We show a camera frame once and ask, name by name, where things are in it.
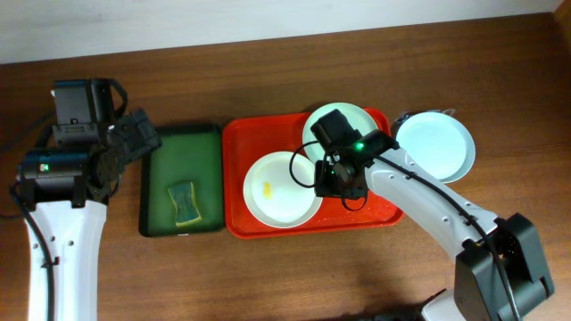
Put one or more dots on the dark green tray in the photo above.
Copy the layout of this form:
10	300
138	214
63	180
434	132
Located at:
189	154

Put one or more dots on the yellow green sponge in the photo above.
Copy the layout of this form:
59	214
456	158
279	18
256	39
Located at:
184	200

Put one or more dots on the red plastic tray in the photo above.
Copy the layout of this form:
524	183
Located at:
246	140

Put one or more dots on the light green plate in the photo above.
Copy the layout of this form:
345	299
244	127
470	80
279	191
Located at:
357	117

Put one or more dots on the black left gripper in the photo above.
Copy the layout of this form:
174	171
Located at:
135	134

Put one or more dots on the light blue plate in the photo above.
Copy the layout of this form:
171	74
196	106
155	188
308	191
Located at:
438	143

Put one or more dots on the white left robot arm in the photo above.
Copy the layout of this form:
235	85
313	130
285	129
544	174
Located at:
63	188

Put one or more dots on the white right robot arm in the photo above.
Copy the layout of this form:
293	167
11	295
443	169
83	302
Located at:
501	272

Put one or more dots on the white plate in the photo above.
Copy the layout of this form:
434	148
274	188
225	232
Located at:
277	190

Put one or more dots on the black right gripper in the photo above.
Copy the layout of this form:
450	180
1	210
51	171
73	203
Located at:
330	186

